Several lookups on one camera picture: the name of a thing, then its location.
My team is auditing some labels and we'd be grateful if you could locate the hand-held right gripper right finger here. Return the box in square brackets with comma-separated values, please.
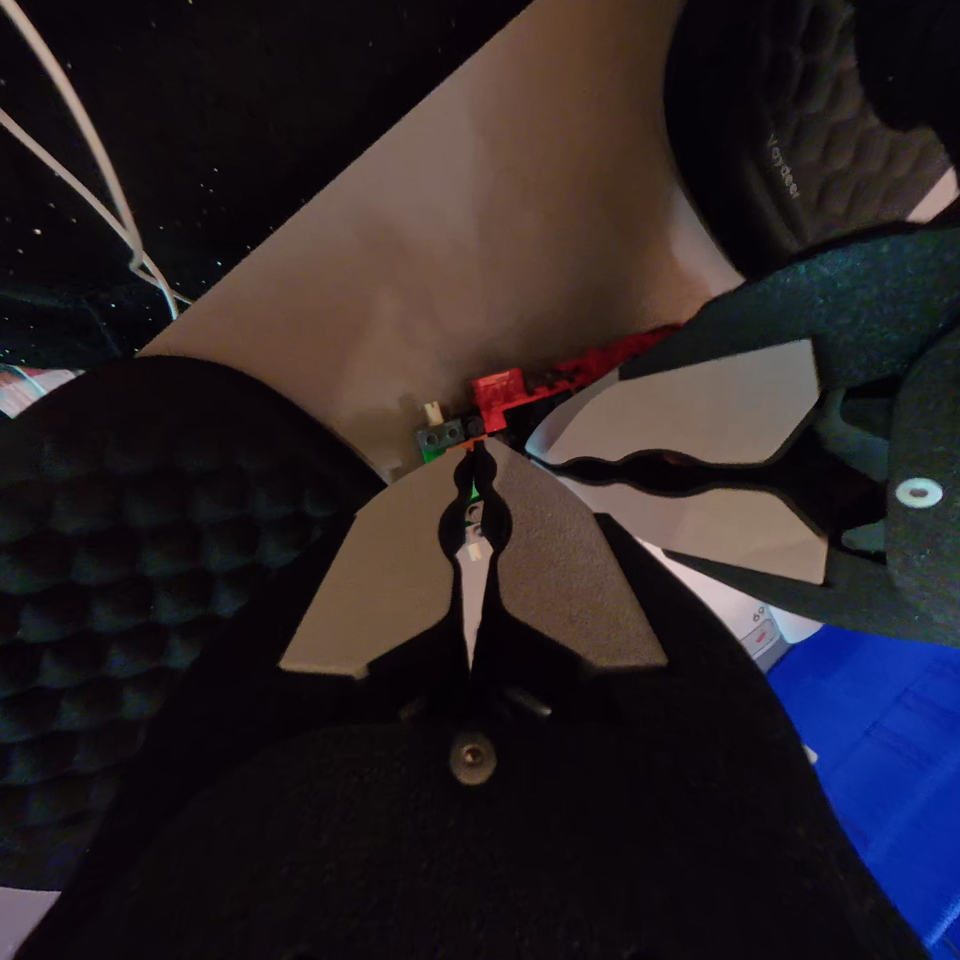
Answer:
[477, 439, 670, 675]

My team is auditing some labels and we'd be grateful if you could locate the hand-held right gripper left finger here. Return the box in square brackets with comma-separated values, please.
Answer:
[279, 448, 475, 682]

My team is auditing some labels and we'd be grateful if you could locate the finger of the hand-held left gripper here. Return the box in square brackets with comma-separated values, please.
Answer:
[557, 463, 832, 588]
[523, 339, 822, 481]

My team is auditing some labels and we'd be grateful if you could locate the red lego car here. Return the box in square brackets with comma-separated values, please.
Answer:
[414, 324, 685, 565]

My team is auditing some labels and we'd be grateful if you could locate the blue plastic storage bin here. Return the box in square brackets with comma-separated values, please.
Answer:
[765, 624, 960, 960]

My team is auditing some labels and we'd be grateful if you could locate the white cable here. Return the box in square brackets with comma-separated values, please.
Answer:
[0, 0, 195, 322]

